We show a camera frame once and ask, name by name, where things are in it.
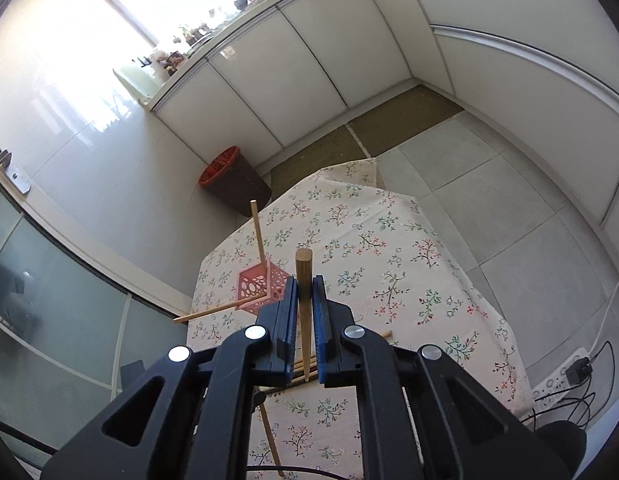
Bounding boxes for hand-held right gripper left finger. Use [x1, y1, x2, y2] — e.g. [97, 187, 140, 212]
[42, 276, 300, 480]

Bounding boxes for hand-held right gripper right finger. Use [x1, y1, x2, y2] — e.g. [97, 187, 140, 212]
[313, 275, 573, 480]

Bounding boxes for pink perforated utensil holder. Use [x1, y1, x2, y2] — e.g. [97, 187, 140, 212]
[236, 259, 295, 317]

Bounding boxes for floral tablecloth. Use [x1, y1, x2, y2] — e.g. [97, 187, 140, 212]
[186, 159, 534, 480]

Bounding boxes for brown trash bin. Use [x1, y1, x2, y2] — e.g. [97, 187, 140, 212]
[198, 146, 272, 218]

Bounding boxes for brown floor mat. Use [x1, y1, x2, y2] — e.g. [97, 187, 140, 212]
[347, 84, 465, 158]
[269, 122, 371, 193]

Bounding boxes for red trash bag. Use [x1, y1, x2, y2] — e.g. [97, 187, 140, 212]
[198, 146, 241, 188]

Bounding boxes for white power strip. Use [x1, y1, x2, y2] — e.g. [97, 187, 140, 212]
[532, 347, 593, 408]

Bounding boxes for frosted glass sliding door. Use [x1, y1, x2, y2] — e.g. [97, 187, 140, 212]
[0, 160, 190, 461]

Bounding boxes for black power adapter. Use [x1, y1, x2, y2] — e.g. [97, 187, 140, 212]
[567, 357, 593, 386]

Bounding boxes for white kitchen base cabinets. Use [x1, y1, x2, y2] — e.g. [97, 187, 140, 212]
[149, 0, 619, 241]

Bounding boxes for black rounded object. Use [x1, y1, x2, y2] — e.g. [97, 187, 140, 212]
[533, 421, 589, 480]

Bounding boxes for black cable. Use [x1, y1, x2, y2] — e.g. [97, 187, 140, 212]
[519, 340, 616, 431]

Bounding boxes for white cable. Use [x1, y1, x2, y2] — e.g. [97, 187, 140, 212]
[591, 265, 619, 357]

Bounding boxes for metal door handle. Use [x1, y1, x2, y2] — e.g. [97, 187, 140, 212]
[0, 147, 32, 196]

